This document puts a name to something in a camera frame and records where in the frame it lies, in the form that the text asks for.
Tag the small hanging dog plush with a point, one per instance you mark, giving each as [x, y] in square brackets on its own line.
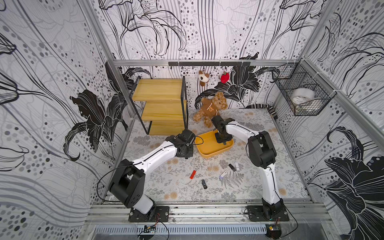
[203, 78]

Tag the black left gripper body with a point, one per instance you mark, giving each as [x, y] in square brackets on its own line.
[187, 152]

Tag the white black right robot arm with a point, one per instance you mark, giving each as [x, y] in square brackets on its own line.
[262, 154]

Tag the striped black white plush tail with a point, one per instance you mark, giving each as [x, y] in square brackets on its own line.
[269, 108]

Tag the brown teddy bear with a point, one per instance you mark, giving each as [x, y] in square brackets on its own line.
[211, 108]

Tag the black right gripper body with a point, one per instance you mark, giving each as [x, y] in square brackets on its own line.
[223, 139]

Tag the red usb flash drive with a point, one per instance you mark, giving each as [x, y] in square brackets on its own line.
[193, 174]

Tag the small green circuit board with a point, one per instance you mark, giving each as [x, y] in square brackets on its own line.
[149, 230]

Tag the white slotted cable duct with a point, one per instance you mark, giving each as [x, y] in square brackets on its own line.
[222, 229]

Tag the black wall hook rail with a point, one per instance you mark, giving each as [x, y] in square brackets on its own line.
[206, 63]

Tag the red hanging strawberry plush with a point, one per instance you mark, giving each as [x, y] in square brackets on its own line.
[225, 77]

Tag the dark black usb flash drive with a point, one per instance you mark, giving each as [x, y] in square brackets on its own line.
[232, 168]

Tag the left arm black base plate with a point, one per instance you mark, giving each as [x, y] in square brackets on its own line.
[157, 213]

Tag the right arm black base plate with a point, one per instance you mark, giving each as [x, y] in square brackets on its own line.
[261, 214]

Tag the white tape roll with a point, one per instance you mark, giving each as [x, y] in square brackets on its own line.
[302, 95]

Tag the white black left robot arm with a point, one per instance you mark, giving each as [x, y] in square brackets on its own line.
[128, 181]

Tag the wooden shelf black metal frame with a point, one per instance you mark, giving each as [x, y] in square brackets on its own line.
[161, 105]

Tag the yellow plastic storage box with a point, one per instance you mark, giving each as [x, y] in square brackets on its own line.
[208, 146]

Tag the black wire wall basket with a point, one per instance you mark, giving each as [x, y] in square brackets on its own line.
[292, 76]

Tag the black round connector box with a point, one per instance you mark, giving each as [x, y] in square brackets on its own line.
[273, 232]

